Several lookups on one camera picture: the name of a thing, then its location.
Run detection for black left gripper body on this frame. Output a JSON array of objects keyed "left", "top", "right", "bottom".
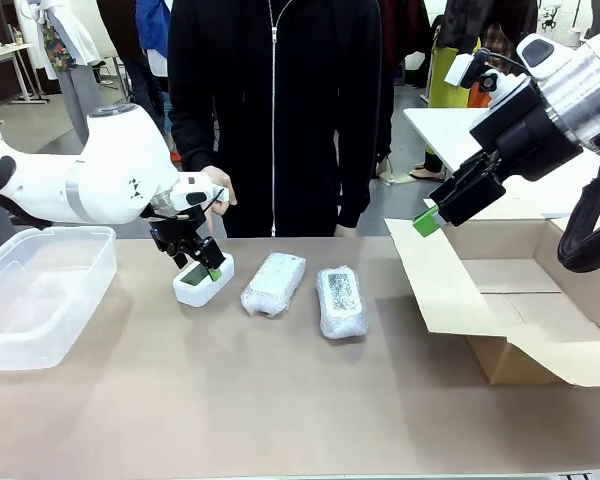
[{"left": 147, "top": 205, "right": 207, "bottom": 267}]

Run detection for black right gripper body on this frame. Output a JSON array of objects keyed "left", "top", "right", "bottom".
[{"left": 468, "top": 79, "right": 585, "bottom": 182}]

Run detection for white unwrapped digital clock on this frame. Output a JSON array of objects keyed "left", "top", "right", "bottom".
[{"left": 172, "top": 252, "right": 236, "bottom": 307}]

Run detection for plain bubble-wrapped clock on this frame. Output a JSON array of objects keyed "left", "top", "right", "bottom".
[{"left": 239, "top": 251, "right": 307, "bottom": 319}]

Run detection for bubble-wrapped clock with printed label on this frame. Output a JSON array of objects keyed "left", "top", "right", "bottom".
[{"left": 315, "top": 266, "right": 371, "bottom": 343}]

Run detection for person's right hand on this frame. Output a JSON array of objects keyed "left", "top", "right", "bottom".
[{"left": 198, "top": 165, "right": 239, "bottom": 217}]

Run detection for white background table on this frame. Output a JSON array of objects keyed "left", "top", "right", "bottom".
[{"left": 403, "top": 106, "right": 600, "bottom": 222}]

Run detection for background person in yellow garment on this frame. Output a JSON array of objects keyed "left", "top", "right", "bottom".
[{"left": 408, "top": 43, "right": 482, "bottom": 184}]

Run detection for open cardboard box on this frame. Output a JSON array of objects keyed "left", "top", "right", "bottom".
[{"left": 383, "top": 213, "right": 600, "bottom": 389}]

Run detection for clear plastic container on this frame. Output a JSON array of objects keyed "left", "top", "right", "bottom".
[{"left": 0, "top": 225, "right": 119, "bottom": 372}]

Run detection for person in black hoodie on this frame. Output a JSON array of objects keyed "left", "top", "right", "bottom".
[{"left": 166, "top": 0, "right": 397, "bottom": 239}]

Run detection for background person in blue jacket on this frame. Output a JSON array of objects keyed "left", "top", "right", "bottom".
[{"left": 129, "top": 0, "right": 175, "bottom": 151}]

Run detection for white background desk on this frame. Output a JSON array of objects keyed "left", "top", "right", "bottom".
[{"left": 0, "top": 41, "right": 52, "bottom": 107}]

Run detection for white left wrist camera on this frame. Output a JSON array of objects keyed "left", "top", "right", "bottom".
[{"left": 171, "top": 172, "right": 232, "bottom": 213}]

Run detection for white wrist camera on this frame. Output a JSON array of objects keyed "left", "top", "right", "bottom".
[
  {"left": 443, "top": 48, "right": 502, "bottom": 95},
  {"left": 171, "top": 172, "right": 232, "bottom": 213}
]

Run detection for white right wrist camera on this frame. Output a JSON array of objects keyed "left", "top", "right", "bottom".
[{"left": 443, "top": 48, "right": 502, "bottom": 95}]

